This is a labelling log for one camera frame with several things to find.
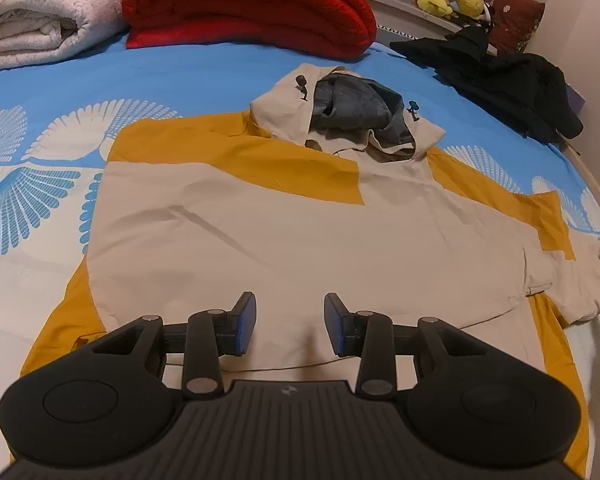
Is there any white folded quilt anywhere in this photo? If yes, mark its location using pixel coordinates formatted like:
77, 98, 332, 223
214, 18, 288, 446
0, 0, 148, 76

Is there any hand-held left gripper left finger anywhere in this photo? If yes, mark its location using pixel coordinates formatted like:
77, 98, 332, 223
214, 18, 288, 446
76, 291, 257, 402

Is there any maroon cushion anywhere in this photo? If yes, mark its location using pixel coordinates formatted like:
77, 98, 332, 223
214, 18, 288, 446
487, 0, 547, 57

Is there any beige and yellow hooded jacket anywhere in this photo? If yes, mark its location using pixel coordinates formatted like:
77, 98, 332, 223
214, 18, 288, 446
19, 62, 600, 480

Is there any yellow duck plush toy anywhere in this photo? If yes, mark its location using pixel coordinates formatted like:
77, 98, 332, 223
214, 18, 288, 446
447, 0, 487, 20

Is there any red fleece blanket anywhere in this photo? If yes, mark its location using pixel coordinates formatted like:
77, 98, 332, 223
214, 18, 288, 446
121, 0, 378, 58

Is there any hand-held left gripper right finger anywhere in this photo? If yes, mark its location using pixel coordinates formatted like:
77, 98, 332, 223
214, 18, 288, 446
323, 292, 487, 402

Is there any blue and white patterned bedsheet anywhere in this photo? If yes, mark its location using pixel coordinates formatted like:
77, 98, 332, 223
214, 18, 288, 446
0, 35, 600, 480

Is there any black jacket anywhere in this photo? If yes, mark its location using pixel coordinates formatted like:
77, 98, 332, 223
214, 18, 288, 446
390, 26, 585, 145

